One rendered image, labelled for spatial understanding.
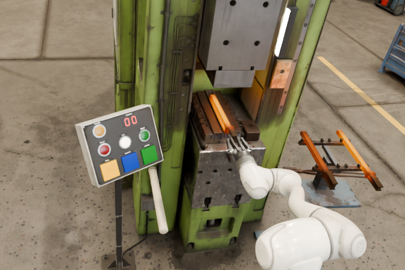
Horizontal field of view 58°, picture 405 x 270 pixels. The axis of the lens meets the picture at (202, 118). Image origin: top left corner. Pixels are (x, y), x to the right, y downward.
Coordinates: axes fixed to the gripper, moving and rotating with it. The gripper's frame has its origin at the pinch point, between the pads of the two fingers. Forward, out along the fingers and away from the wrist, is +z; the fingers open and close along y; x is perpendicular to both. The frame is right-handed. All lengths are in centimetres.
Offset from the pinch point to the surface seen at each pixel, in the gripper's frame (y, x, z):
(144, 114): -45.5, 15.0, -0.5
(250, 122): 16.4, -4.0, 14.2
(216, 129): -5.5, -2.9, 8.4
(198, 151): -16.0, -12.2, 1.8
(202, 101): -6.6, -3.2, 35.6
